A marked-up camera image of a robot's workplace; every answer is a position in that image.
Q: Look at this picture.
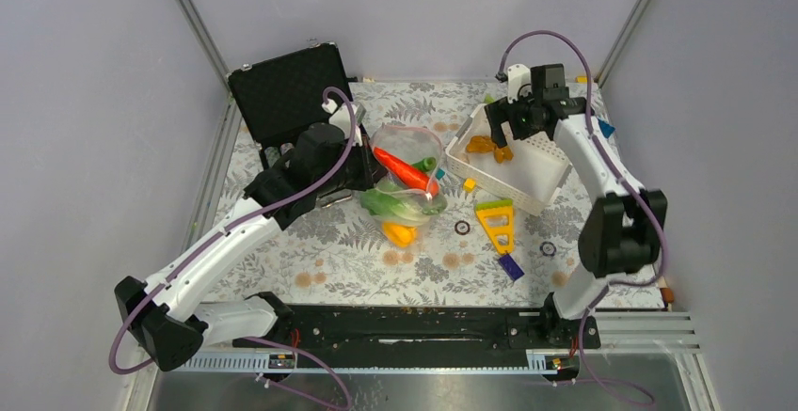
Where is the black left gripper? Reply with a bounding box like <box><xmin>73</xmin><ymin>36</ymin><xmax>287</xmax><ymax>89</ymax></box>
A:
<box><xmin>316</xmin><ymin>134</ymin><xmax>390</xmax><ymax>197</ymax></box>

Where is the white plastic basket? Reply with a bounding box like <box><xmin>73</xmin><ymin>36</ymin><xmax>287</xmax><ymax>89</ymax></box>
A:
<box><xmin>445</xmin><ymin>103</ymin><xmax>571</xmax><ymax>216</ymax></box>

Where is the orange carrot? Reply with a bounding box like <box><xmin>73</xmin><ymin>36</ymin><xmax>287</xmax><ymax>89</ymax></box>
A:
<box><xmin>373</xmin><ymin>148</ymin><xmax>439</xmax><ymax>197</ymax></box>

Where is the green lettuce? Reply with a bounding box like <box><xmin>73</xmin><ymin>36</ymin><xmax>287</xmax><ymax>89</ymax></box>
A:
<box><xmin>359</xmin><ymin>189</ymin><xmax>430</xmax><ymax>227</ymax></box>

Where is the clear zip top bag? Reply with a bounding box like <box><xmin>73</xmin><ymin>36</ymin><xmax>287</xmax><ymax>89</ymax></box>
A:
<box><xmin>359</xmin><ymin>125</ymin><xmax>447</xmax><ymax>227</ymax></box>

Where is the green cucumber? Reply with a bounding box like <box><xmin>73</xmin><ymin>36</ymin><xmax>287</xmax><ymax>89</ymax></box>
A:
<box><xmin>412</xmin><ymin>157</ymin><xmax>438</xmax><ymax>174</ymax></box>

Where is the yellow bell pepper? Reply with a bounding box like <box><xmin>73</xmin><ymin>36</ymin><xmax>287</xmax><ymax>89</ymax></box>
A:
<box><xmin>381</xmin><ymin>222</ymin><xmax>418</xmax><ymax>248</ymax></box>

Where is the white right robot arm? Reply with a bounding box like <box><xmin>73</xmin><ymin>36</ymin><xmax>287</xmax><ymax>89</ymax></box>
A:
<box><xmin>485</xmin><ymin>64</ymin><xmax>667</xmax><ymax>347</ymax></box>

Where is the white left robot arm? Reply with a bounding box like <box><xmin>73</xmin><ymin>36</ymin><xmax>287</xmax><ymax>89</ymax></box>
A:
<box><xmin>114</xmin><ymin>123</ymin><xmax>386</xmax><ymax>371</ymax></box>

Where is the orange brown food piece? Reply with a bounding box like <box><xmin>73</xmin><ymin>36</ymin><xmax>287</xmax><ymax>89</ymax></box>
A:
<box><xmin>465</xmin><ymin>135</ymin><xmax>514</xmax><ymax>164</ymax></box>

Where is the black poker chip case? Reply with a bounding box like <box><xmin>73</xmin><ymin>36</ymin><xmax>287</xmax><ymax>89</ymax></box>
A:
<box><xmin>227</xmin><ymin>42</ymin><xmax>353</xmax><ymax>168</ymax></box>

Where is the blue toy brick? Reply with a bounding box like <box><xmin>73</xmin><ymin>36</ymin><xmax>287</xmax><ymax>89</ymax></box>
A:
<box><xmin>598</xmin><ymin>119</ymin><xmax>615</xmax><ymax>139</ymax></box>

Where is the small yellow toy block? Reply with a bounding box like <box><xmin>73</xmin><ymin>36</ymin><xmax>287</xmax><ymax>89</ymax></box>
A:
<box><xmin>463</xmin><ymin>178</ymin><xmax>476</xmax><ymax>193</ymax></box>

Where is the yellow triangular plastic tool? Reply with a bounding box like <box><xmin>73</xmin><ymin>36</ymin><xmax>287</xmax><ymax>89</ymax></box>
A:
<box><xmin>474</xmin><ymin>199</ymin><xmax>515</xmax><ymax>255</ymax></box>

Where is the floral table mat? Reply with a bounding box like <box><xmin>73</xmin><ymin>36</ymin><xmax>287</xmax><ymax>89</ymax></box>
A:
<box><xmin>206</xmin><ymin>82</ymin><xmax>592</xmax><ymax>308</ymax></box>

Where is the purple toy brick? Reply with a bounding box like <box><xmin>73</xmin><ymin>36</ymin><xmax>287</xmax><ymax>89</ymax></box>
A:
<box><xmin>498</xmin><ymin>253</ymin><xmax>524</xmax><ymax>281</ymax></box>

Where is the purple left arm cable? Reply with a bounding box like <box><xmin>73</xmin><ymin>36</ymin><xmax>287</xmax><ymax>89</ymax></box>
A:
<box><xmin>108</xmin><ymin>87</ymin><xmax>359</xmax><ymax>411</ymax></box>

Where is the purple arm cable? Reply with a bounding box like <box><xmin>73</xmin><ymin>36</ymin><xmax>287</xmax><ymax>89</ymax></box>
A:
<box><xmin>495</xmin><ymin>29</ymin><xmax>669</xmax><ymax>409</ymax></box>
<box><xmin>108</xmin><ymin>87</ymin><xmax>359</xmax><ymax>411</ymax></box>

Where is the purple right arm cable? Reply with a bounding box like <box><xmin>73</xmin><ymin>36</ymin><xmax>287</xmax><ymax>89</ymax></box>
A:
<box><xmin>495</xmin><ymin>29</ymin><xmax>669</xmax><ymax>409</ymax></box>

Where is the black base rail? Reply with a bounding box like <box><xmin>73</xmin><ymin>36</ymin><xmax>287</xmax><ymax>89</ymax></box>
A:
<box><xmin>265</xmin><ymin>303</ymin><xmax>601</xmax><ymax>370</ymax></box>

